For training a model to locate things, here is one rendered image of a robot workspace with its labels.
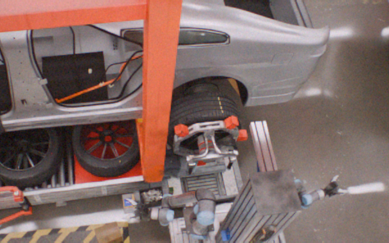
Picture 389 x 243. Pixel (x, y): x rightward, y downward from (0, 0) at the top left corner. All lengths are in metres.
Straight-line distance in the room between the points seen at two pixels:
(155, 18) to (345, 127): 3.55
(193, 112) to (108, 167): 0.98
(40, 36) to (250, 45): 1.97
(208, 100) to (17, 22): 1.94
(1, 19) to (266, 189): 1.58
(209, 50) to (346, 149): 2.38
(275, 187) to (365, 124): 3.09
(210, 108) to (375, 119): 2.47
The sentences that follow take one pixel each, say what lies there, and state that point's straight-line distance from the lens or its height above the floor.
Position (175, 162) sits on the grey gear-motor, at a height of 0.40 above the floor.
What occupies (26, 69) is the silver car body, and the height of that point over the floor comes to 1.58.
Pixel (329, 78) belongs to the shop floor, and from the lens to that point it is 5.72.
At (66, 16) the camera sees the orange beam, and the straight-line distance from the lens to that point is 2.24.
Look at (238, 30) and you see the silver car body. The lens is 3.46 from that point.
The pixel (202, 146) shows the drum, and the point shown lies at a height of 0.90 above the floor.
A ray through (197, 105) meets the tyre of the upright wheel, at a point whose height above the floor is 1.17.
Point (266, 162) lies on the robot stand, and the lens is 2.63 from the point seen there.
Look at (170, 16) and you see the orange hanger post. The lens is 2.26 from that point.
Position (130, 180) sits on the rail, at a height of 0.39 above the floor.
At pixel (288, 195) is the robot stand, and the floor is 2.03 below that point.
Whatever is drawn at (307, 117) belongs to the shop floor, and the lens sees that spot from 5.32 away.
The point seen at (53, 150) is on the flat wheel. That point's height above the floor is 0.51.
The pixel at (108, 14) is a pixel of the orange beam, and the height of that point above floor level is 2.68.
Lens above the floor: 4.35
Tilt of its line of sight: 60 degrees down
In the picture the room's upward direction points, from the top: 11 degrees clockwise
